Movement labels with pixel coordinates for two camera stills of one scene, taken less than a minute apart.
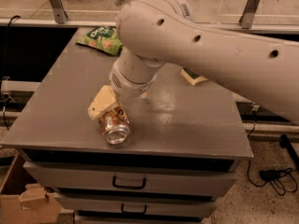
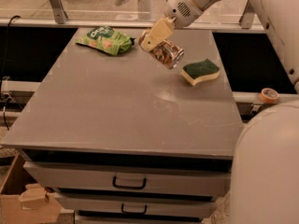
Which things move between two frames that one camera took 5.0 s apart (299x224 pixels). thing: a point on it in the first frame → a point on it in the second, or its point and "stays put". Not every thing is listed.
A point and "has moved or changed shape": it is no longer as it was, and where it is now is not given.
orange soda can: x=114 y=125 has moved or changed shape
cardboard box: x=23 y=201 stays put
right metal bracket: x=250 y=6 stays put
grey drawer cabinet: x=185 y=141 stays put
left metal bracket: x=59 y=11 stays put
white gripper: x=127 y=85 → x=179 y=9
